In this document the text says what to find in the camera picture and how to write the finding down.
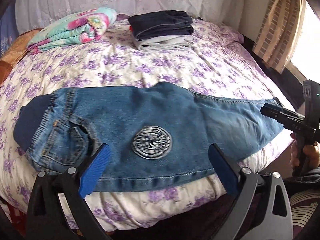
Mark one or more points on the blue patterned cloth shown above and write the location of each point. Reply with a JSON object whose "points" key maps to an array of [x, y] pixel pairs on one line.
{"points": [[7, 30]]}

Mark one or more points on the red patterned cloth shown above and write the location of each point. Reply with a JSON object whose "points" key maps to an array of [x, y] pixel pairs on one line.
{"points": [[12, 220]]}

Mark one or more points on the blue denim jeans pants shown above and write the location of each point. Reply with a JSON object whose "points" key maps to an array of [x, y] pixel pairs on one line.
{"points": [[125, 120]]}

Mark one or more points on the maroon striped cloth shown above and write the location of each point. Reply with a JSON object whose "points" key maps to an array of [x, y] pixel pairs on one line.
{"points": [[305, 210]]}

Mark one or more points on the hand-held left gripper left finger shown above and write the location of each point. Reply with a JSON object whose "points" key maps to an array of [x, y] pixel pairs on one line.
{"points": [[95, 170]]}

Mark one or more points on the folded grey pants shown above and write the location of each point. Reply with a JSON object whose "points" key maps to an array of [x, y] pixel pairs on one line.
{"points": [[162, 43]]}

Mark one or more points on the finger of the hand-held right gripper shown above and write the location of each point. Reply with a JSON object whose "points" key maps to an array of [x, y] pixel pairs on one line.
{"points": [[297, 126], [277, 111]]}

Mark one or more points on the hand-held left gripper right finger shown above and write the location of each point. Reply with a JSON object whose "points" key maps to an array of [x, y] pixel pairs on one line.
{"points": [[222, 172]]}

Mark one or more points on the beige checked curtain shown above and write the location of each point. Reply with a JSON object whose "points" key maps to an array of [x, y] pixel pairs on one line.
{"points": [[277, 30]]}

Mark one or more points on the brown orange quilt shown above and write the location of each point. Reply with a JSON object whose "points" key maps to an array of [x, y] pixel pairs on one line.
{"points": [[15, 52]]}

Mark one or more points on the person's right hand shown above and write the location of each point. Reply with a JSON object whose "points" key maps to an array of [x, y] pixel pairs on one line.
{"points": [[312, 155]]}

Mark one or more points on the window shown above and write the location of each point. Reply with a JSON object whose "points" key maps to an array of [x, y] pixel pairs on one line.
{"points": [[308, 45]]}

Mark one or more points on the dark bed frame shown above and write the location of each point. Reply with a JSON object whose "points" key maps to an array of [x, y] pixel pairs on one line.
{"points": [[272, 72]]}

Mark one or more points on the person's right forearm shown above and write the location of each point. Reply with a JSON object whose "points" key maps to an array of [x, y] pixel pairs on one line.
{"points": [[305, 177]]}

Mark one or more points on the purple floral bedsheet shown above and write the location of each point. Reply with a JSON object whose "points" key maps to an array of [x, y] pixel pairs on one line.
{"points": [[112, 67]]}

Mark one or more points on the folded dark navy pants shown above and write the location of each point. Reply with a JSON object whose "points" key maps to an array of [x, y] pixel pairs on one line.
{"points": [[162, 22]]}

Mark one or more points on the folded floral blanket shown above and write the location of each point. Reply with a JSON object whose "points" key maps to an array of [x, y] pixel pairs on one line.
{"points": [[72, 30]]}

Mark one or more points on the purple floral pillow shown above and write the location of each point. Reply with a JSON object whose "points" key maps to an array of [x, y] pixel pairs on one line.
{"points": [[217, 30]]}

